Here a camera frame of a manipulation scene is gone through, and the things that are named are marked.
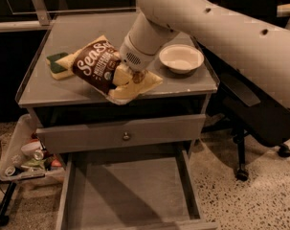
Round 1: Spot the grey top drawer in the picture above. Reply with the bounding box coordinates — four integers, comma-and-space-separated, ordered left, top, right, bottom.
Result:
36, 114, 206, 153

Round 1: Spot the white cup in bin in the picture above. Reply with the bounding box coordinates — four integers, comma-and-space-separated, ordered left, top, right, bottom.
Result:
21, 141, 42, 157

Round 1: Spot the clear plastic bin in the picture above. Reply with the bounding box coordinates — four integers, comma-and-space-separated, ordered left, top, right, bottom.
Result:
0, 114, 65, 187

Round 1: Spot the black office chair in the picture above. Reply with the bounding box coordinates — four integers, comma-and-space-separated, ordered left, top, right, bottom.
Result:
202, 0, 290, 181

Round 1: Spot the metal can in bin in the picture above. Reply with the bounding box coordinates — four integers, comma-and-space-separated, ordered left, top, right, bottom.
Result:
33, 149, 44, 161

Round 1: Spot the metal railing bar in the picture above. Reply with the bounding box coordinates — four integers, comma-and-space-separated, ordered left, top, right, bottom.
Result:
0, 3, 290, 33

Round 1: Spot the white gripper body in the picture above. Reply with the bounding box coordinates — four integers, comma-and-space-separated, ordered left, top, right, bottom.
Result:
120, 36, 154, 72

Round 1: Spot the round metal drawer knob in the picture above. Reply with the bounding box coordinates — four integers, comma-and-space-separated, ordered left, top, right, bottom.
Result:
123, 132, 131, 141

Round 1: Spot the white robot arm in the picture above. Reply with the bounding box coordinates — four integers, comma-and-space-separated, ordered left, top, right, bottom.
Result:
120, 0, 290, 110

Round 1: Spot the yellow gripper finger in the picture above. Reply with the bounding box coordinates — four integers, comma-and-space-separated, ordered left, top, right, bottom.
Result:
113, 64, 133, 86
109, 71, 163, 100

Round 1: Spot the black stand leg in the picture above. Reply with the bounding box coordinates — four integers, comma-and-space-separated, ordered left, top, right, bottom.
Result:
0, 182, 16, 226

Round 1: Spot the grey drawer cabinet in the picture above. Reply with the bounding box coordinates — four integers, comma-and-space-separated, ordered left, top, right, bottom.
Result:
14, 11, 221, 155

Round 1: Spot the open grey middle drawer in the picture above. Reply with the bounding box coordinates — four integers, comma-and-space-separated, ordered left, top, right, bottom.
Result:
56, 148, 217, 230

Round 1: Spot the white paper bowl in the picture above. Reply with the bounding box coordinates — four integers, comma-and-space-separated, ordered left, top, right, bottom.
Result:
159, 44, 204, 74

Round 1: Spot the brown SeaSalt chip bag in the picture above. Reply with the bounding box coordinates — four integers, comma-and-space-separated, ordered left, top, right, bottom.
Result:
55, 34, 164, 105

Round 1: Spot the green yellow sponge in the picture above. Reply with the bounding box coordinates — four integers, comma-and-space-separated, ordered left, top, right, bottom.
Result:
46, 52, 73, 80

